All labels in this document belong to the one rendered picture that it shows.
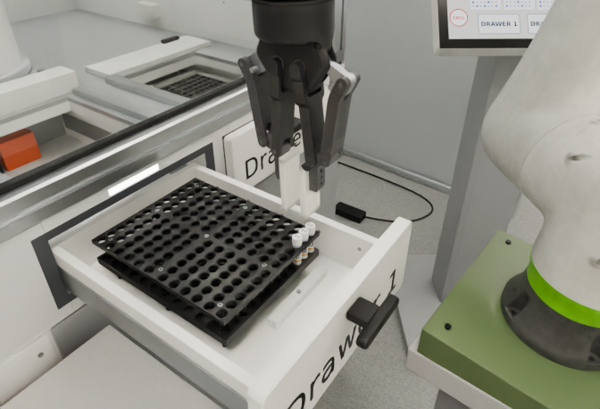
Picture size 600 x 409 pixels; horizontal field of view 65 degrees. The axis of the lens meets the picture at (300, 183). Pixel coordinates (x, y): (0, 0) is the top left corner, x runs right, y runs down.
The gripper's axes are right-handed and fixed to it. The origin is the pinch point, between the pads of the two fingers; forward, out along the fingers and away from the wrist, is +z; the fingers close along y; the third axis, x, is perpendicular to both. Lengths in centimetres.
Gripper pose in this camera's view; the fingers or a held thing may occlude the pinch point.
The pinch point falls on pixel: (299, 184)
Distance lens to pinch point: 52.6
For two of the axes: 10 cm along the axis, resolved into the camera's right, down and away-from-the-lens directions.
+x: 5.8, -4.5, 6.8
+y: 8.1, 2.9, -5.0
